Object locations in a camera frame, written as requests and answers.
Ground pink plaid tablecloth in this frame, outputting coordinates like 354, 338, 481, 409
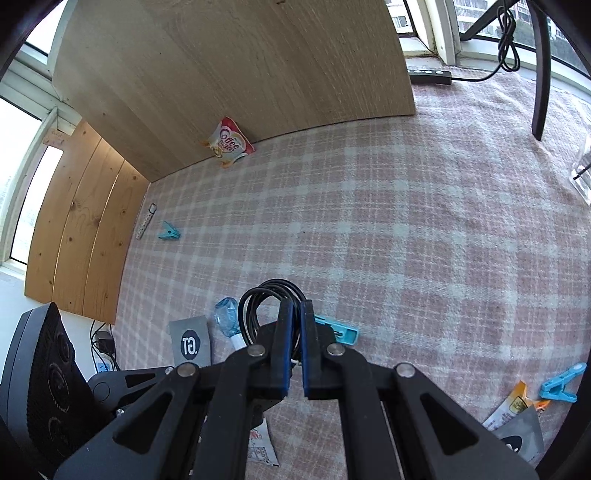
113, 69, 591, 480

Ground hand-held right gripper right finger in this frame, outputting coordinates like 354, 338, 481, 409
301, 299, 540, 480

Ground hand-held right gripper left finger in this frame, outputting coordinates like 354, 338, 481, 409
53, 300, 296, 480

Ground red white snack packet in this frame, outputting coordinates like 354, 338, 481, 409
247, 418, 280, 466

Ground clear blue plastic bottle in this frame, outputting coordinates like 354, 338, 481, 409
213, 298, 247, 352

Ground grey sachet with dark circle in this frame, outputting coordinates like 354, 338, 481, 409
493, 408, 546, 466
168, 316, 212, 367

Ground pine wood panel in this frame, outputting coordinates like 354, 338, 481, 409
24, 119, 151, 325

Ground orange yellow snack packet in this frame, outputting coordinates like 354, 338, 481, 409
482, 380, 551, 433

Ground blue clothes peg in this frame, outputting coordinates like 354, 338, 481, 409
539, 363, 587, 402

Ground black stand leg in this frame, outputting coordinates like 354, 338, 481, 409
459, 0, 555, 141

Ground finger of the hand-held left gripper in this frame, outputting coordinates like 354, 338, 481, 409
87, 367, 177, 418

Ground light wooden board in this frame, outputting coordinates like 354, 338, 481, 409
52, 0, 416, 182

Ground white window frame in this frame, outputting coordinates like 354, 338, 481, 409
387, 0, 468, 66

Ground black power adapter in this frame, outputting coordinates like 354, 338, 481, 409
90, 320, 122, 372

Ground black power cable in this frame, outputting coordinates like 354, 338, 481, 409
450, 0, 539, 83

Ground black power strip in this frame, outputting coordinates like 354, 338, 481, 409
407, 67, 453, 86

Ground large teal plastic clip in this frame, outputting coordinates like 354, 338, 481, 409
314, 315, 360, 346

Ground red white creamer packet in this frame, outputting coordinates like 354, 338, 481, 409
202, 116, 256, 169

